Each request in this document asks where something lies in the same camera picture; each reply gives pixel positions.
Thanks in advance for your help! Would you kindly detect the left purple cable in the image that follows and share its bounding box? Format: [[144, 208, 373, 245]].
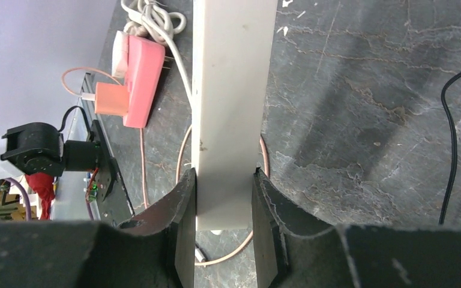
[[4, 177, 33, 222]]

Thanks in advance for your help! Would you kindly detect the orange pink usb charger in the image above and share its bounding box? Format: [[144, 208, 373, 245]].
[[94, 82, 130, 116]]

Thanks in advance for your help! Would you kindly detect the white usb power strip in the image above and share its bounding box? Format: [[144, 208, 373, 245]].
[[191, 1, 277, 230]]

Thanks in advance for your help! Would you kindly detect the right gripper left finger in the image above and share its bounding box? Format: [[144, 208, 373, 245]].
[[0, 169, 196, 287]]

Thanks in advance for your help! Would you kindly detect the pink square power strip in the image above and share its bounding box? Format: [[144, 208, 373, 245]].
[[123, 35, 165, 128]]

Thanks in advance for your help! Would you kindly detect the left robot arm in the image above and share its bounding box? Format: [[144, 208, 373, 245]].
[[0, 107, 110, 180]]

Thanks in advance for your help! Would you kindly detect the white coiled cord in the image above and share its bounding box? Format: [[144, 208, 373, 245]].
[[119, 0, 194, 109]]

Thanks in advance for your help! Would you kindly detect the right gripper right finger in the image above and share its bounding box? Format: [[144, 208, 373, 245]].
[[252, 169, 461, 287]]

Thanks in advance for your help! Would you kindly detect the white charger plug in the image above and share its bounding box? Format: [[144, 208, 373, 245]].
[[111, 31, 129, 79]]

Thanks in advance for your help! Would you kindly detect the red cloth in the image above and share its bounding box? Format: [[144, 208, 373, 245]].
[[25, 172, 55, 220]]

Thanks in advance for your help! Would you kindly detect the pink thin cable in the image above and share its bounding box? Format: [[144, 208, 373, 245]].
[[61, 67, 271, 267]]

